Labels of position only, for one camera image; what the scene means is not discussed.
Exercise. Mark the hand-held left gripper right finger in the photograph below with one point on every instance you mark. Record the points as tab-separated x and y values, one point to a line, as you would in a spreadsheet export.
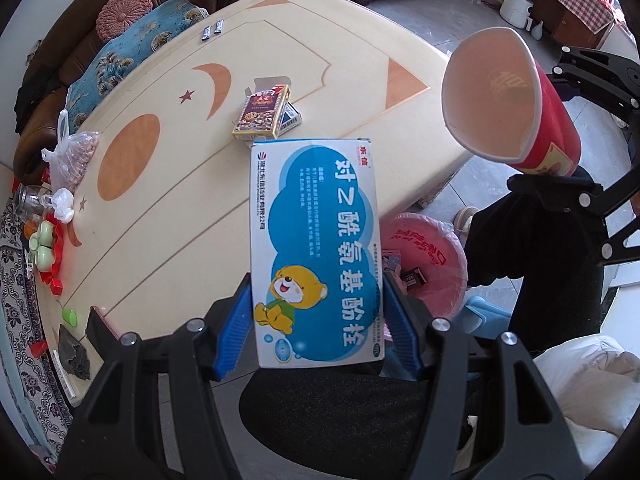
400	327

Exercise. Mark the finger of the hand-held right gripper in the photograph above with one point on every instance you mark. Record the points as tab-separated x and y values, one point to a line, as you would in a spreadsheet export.
590	205
615	77

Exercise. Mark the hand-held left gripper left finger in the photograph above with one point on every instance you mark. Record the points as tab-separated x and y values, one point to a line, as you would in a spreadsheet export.
232	327

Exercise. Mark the black cardboard box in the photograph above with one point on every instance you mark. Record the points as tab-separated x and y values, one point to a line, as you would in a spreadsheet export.
415	279

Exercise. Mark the white and blue milk carton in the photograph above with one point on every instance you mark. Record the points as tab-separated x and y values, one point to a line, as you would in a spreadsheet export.
391	261

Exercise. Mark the pink lined trash bin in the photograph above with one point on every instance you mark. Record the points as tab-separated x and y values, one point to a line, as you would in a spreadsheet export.
435	250

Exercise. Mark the blue and white medicine box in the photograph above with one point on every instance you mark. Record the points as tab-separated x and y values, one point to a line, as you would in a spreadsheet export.
315	240

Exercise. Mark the red paper cup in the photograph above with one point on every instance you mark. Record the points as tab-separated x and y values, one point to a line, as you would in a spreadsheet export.
495	95

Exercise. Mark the brown wooden cabinet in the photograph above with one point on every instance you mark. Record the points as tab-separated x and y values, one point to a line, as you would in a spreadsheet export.
560	17

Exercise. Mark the person's right leg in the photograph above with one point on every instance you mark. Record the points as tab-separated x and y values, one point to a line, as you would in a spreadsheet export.
540	270

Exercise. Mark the person's leg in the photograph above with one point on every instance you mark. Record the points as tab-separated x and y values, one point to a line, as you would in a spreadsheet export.
540	270
340	420

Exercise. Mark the light blue plastic stool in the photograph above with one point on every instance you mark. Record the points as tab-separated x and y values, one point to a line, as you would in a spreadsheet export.
482	312

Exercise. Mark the small white bottle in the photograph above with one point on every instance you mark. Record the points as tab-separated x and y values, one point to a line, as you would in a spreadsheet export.
537	31

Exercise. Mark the person's left leg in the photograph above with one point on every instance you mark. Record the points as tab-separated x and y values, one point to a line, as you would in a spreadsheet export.
340	420

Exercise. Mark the white air fryer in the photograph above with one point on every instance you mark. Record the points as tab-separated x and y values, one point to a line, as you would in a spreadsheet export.
516	7

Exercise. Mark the person's beige shoe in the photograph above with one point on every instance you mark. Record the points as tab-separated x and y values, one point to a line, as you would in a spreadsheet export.
462	220

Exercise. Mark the black smartphone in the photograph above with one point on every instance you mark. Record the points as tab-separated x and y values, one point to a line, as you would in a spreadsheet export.
100	327

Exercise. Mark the dark grey cloth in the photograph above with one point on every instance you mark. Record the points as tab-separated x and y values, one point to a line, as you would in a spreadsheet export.
75	352

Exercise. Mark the small green plastic item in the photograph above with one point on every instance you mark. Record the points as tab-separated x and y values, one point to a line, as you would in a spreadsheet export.
70	317

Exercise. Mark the green white tea set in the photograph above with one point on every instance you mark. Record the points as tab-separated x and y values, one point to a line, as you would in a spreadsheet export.
62	260

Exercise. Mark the white padded cloth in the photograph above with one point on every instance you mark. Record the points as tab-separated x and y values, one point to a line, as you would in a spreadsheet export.
590	400

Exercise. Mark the green and white cup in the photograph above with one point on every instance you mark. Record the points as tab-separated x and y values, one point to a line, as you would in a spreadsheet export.
36	245
45	231
46	259

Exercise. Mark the black and white patterned cloth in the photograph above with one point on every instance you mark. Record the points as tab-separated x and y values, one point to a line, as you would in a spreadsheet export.
25	340

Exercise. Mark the small white plastic bag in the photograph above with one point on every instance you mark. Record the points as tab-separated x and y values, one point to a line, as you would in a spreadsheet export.
63	205

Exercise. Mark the dark red patterned box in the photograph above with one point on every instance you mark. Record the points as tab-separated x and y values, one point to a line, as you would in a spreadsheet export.
260	112

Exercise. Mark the small blue and white box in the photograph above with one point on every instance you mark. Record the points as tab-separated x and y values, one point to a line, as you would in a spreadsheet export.
292	119

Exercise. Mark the clear plastic bag of peanuts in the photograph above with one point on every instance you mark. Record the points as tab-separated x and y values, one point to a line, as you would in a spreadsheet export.
75	157

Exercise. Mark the glass jar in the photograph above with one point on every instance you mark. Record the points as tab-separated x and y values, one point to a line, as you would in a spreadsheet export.
31	202

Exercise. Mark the blue floral cushion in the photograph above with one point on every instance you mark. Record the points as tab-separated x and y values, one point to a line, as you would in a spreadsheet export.
130	60

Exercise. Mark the dark clothes pile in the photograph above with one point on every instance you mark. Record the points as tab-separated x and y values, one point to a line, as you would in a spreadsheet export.
37	100

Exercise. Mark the pink round cushion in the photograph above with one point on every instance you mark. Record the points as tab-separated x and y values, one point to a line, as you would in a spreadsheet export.
124	15

